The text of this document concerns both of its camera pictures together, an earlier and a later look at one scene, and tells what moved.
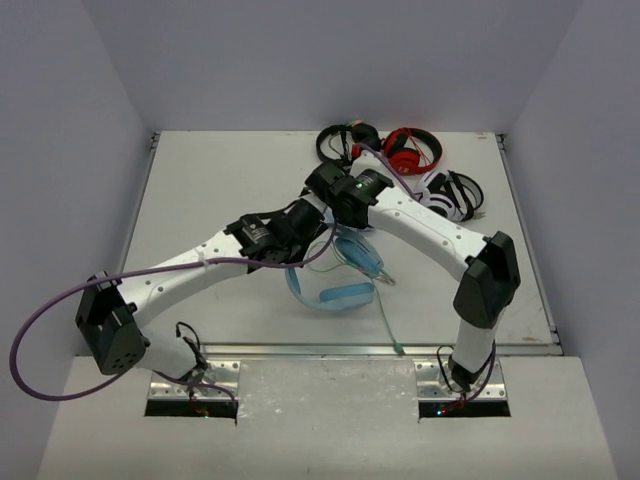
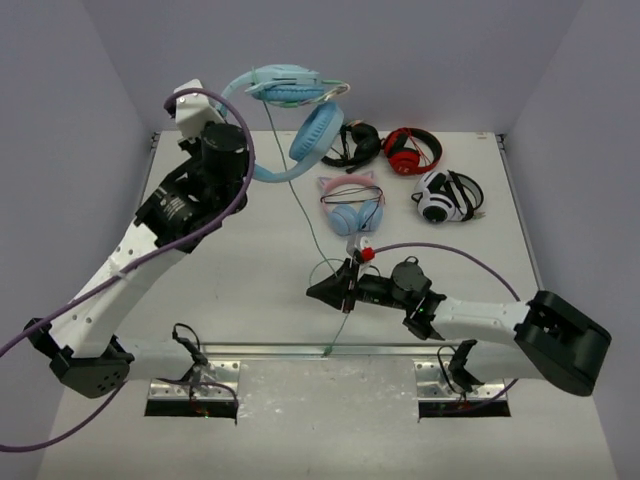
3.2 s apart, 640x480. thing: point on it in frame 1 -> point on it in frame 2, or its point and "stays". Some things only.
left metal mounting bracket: (213, 380) stays
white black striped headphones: (452, 195) stays
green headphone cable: (398, 347) -> (302, 205)
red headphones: (403, 160) stays
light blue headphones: (360, 253) -> (317, 131)
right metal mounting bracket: (434, 382) stays
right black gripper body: (353, 223) -> (375, 290)
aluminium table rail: (350, 350) stays
